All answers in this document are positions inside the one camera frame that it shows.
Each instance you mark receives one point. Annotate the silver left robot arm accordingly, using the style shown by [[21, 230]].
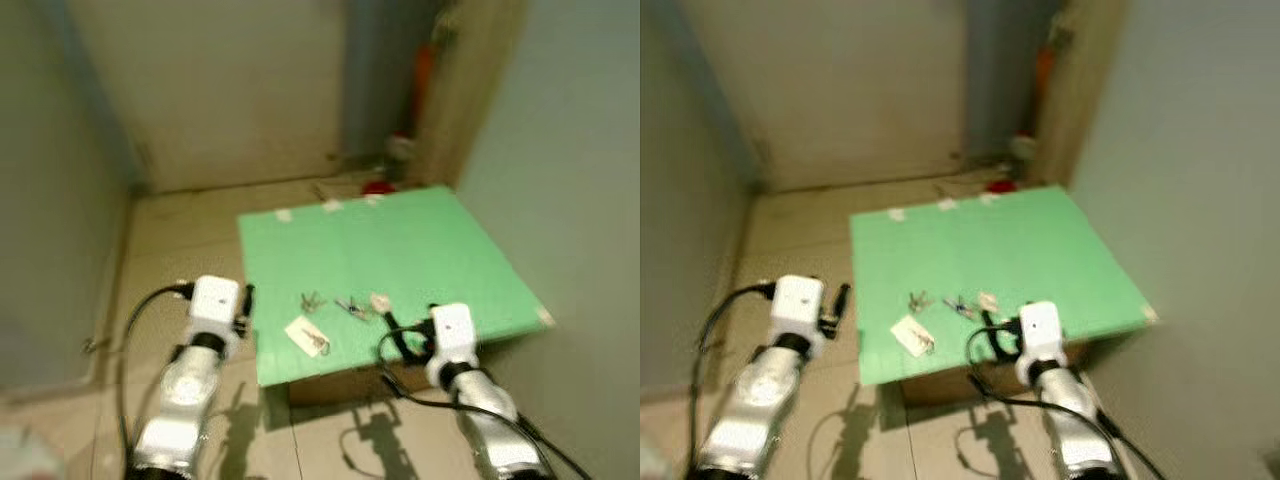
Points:
[[755, 410], [185, 400]]

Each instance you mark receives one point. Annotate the key with white tag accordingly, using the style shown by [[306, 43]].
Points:
[[912, 335], [305, 335]]

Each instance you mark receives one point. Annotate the brown wooden door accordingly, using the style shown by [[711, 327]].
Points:
[[1085, 80], [470, 80]]

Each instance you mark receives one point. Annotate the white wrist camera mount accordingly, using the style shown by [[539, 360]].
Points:
[[455, 335], [215, 300], [1042, 335], [797, 300]]

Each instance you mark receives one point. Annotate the small red object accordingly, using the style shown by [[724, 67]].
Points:
[[378, 187], [1000, 186]]

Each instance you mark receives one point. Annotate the green table cover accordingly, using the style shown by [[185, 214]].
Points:
[[1000, 260], [400, 260]]

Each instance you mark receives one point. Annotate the blue key bunch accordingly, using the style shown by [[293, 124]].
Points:
[[352, 308], [960, 306]]

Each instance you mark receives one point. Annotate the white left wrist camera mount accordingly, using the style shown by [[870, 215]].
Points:
[[797, 300], [215, 300]]

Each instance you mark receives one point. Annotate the key with beige fob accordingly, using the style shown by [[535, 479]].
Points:
[[380, 301], [988, 300]]

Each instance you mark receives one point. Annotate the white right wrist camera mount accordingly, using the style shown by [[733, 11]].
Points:
[[1042, 335], [455, 335]]

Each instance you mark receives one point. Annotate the silver key bunch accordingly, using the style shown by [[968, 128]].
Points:
[[920, 300], [312, 302]]

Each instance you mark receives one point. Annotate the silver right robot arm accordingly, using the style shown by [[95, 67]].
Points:
[[490, 430], [1075, 420]]

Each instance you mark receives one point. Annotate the small white object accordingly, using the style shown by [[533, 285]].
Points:
[[1022, 148], [400, 148]]

